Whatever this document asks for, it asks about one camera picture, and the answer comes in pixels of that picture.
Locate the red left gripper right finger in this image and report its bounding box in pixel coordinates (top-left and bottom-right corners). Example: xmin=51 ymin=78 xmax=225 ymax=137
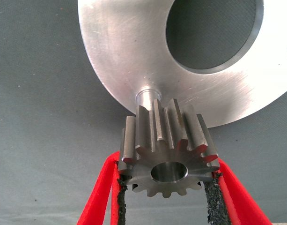
xmin=203 ymin=157 xmax=273 ymax=225

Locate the dark grey table cloth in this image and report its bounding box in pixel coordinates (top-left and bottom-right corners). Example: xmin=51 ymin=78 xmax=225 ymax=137
xmin=0 ymin=0 xmax=287 ymax=225

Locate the small steel planetary gear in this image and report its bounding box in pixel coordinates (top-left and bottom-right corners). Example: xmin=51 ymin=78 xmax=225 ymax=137
xmin=118 ymin=98 xmax=221 ymax=199

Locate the round metal carrier plate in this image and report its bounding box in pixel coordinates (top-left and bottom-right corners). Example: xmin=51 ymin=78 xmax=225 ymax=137
xmin=77 ymin=0 xmax=287 ymax=129

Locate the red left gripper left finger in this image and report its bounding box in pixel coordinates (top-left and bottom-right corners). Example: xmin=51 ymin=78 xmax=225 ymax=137
xmin=76 ymin=151 xmax=128 ymax=225

